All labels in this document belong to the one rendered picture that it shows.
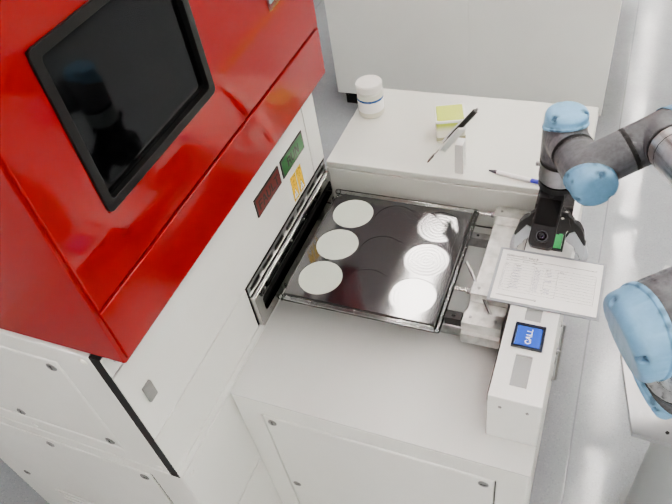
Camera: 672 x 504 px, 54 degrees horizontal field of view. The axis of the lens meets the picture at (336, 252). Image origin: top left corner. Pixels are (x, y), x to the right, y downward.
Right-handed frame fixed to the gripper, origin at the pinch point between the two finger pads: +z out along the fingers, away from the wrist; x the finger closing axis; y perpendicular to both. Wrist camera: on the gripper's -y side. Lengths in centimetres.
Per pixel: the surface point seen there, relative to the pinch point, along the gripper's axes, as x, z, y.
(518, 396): -0.5, -1.5, -35.1
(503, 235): 10.8, 6.5, 11.1
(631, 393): -20.0, 12.5, -19.9
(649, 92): -25, 94, 213
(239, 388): 56, 13, -41
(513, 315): 3.6, -1.5, -17.8
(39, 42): 52, -73, -50
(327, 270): 46.2, 4.6, -10.8
